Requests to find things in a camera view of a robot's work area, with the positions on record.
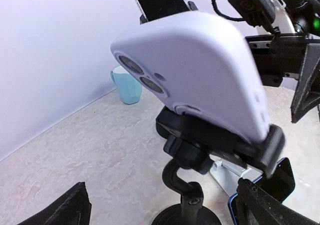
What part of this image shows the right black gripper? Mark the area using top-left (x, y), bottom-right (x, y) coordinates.
top-left (245, 34), bottom-right (320, 124)

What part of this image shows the light blue cup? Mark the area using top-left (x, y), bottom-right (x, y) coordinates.
top-left (110, 66), bottom-right (142, 105)

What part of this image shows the right black camera cable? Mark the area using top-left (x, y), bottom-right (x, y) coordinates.
top-left (211, 0), bottom-right (245, 22)

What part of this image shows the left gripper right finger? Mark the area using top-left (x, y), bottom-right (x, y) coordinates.
top-left (236, 157), bottom-right (320, 225)

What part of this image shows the grey folding phone stand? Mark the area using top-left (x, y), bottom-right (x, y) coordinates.
top-left (209, 159), bottom-right (262, 197)

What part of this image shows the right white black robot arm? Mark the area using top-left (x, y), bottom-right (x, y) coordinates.
top-left (246, 0), bottom-right (320, 124)

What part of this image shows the tall black phone stand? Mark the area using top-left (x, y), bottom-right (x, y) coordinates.
top-left (139, 0), bottom-right (199, 25)

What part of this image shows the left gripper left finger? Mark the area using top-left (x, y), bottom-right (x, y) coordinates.
top-left (20, 182), bottom-right (92, 225)

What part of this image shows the blue phone on grey stand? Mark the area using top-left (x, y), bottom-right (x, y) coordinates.
top-left (226, 157), bottom-right (296, 225)

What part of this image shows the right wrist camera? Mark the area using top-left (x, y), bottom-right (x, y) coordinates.
top-left (228, 0), bottom-right (276, 33)

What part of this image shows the phone on tall stand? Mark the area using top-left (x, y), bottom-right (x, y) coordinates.
top-left (131, 0), bottom-right (187, 22)

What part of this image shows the black round-base phone stand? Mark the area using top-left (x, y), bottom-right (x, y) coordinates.
top-left (152, 106), bottom-right (285, 225)

